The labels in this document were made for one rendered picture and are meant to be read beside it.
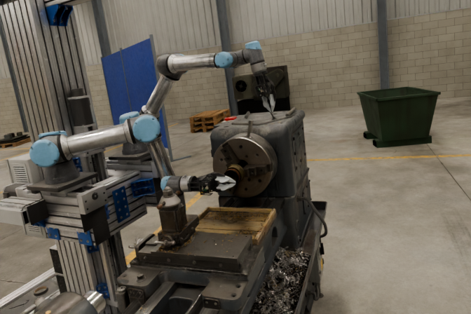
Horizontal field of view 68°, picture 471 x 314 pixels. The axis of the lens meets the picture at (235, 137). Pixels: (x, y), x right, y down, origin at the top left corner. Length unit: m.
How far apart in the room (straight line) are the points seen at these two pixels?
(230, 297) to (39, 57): 1.46
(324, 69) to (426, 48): 2.87
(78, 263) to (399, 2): 10.81
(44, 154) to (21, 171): 0.65
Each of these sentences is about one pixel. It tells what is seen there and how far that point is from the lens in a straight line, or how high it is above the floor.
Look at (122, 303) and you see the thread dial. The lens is 1.37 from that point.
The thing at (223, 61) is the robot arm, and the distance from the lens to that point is 1.68.
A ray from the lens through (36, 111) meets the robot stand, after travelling 2.11.
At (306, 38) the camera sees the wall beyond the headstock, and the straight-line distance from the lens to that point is 11.62.
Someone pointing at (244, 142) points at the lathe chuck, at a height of 1.21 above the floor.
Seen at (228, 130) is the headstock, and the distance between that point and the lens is 1.93.
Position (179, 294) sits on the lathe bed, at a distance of 1.33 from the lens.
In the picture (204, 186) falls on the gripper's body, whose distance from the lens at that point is 1.58.
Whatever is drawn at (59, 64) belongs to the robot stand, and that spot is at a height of 1.70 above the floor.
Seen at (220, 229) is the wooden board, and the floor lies 0.88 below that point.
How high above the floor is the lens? 1.57
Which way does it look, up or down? 11 degrees down
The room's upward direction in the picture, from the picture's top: 7 degrees counter-clockwise
